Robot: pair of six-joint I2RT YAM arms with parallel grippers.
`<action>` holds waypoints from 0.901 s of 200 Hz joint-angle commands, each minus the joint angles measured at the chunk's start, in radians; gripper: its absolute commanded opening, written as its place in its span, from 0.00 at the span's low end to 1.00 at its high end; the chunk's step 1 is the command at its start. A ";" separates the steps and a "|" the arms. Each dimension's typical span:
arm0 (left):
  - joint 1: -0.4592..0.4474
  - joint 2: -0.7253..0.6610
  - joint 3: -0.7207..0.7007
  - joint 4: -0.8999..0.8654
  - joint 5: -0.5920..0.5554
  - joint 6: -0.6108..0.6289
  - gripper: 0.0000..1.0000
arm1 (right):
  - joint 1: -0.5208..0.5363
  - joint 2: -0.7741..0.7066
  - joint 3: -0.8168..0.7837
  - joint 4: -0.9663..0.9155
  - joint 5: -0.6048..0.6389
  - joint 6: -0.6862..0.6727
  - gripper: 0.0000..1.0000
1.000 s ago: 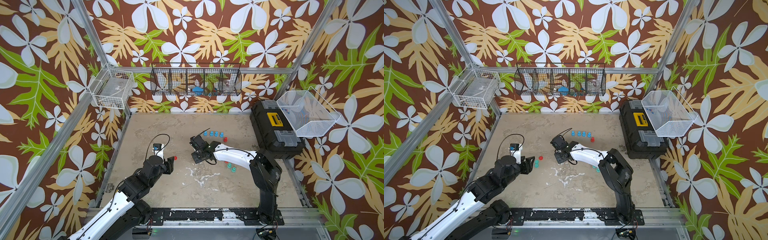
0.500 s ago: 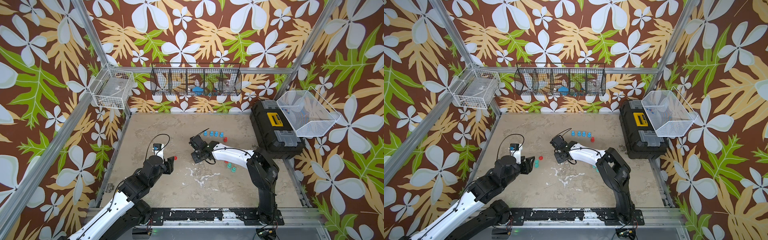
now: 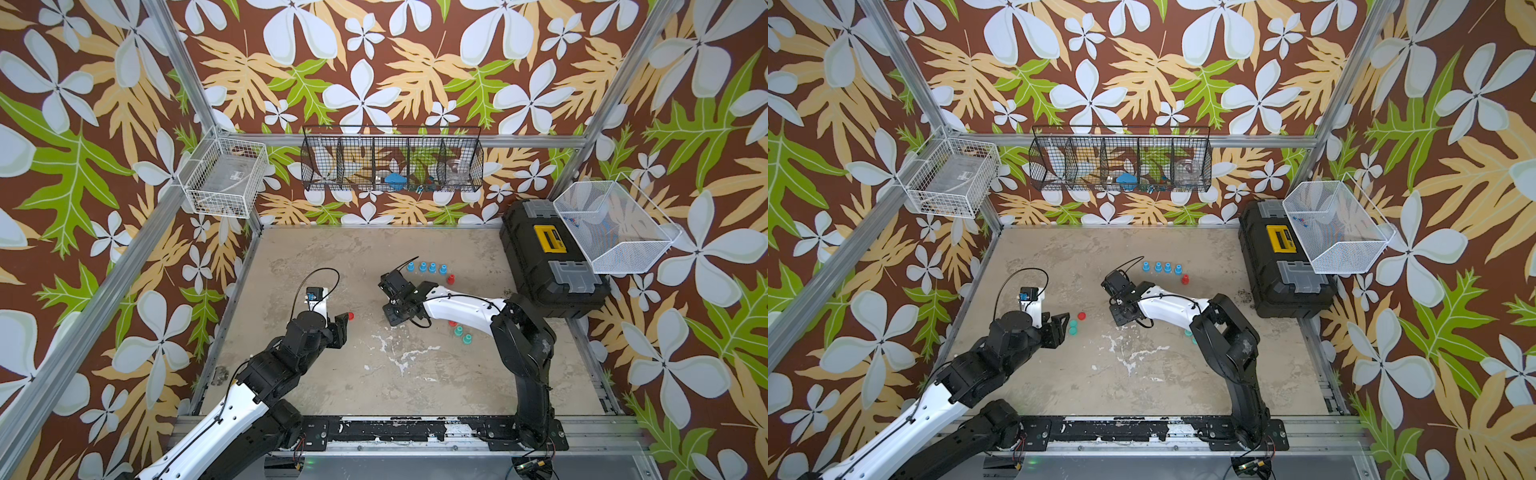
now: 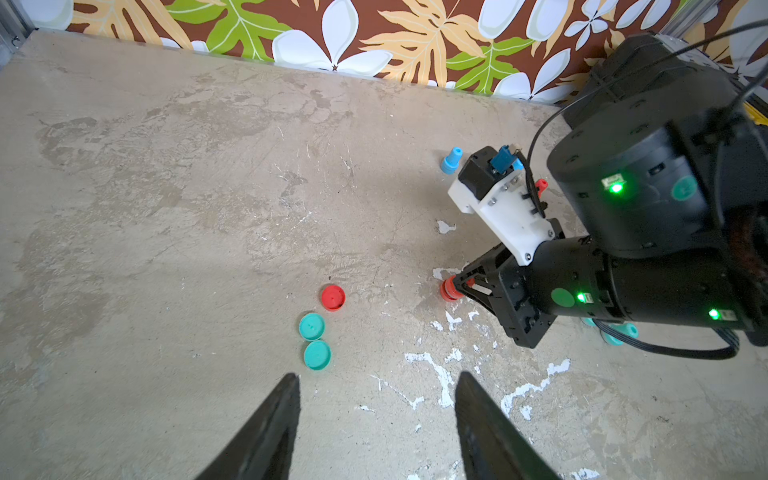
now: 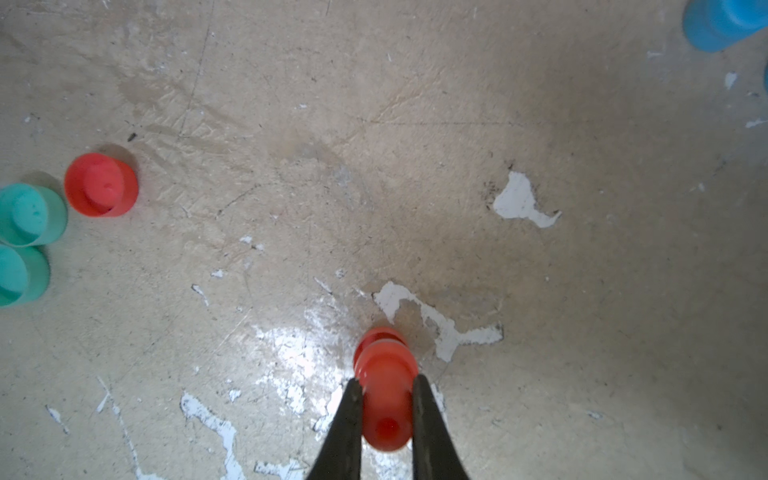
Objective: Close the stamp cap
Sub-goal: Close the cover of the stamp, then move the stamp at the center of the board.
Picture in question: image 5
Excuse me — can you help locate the green cap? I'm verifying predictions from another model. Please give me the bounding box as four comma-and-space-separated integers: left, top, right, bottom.
1, 183, 68, 247
1, 245, 50, 308

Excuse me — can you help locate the blue stamp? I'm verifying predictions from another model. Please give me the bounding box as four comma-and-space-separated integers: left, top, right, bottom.
682, 0, 767, 52

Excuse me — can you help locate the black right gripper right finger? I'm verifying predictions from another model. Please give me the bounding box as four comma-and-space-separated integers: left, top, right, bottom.
412, 374, 469, 480

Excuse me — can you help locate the red cap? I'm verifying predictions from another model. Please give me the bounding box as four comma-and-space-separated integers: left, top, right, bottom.
64, 153, 139, 218
353, 327, 408, 365

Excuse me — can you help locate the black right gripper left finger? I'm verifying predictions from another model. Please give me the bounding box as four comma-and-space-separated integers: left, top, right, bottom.
305, 378, 363, 480

